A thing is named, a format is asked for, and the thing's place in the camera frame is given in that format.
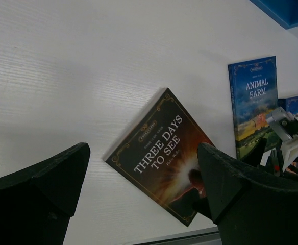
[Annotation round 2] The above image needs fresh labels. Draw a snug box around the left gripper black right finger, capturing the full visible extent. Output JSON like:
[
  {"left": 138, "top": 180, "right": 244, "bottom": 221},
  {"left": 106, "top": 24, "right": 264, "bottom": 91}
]
[{"left": 193, "top": 143, "right": 298, "bottom": 244}]

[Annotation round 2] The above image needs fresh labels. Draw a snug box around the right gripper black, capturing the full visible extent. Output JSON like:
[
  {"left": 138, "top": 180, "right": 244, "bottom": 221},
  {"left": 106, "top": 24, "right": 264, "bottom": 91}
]
[{"left": 240, "top": 137, "right": 298, "bottom": 182}]

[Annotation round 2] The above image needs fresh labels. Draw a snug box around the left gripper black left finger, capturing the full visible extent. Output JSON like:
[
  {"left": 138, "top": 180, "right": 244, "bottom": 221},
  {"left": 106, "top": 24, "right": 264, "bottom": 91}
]
[{"left": 0, "top": 142, "right": 90, "bottom": 244}]

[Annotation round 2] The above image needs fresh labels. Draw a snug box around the Animal Farm book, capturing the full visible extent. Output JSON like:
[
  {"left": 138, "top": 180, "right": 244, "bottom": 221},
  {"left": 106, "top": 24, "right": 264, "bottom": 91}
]
[{"left": 228, "top": 56, "right": 279, "bottom": 159}]

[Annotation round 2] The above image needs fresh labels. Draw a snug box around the Three Days to See book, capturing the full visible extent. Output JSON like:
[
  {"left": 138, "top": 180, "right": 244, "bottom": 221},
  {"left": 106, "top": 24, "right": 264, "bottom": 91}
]
[{"left": 103, "top": 88, "right": 211, "bottom": 226}]

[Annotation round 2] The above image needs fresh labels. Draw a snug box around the blue yellow wooden bookshelf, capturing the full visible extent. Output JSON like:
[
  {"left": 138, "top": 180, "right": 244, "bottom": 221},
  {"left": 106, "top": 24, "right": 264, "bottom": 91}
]
[{"left": 251, "top": 0, "right": 298, "bottom": 30}]

